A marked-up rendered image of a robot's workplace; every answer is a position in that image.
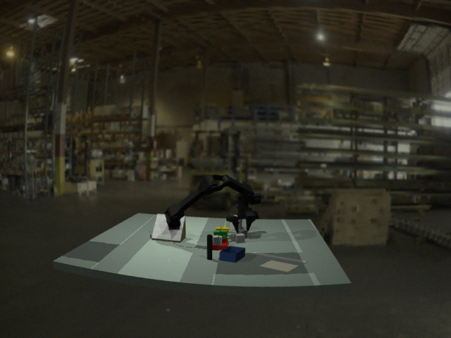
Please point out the red tray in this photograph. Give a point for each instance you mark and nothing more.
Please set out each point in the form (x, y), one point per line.
(221, 247)

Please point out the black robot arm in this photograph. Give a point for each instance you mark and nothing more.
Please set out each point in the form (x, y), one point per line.
(207, 186)

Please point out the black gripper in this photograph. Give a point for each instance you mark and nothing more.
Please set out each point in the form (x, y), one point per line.
(234, 219)

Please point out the grey tapered cup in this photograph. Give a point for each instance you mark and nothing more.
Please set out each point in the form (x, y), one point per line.
(231, 226)

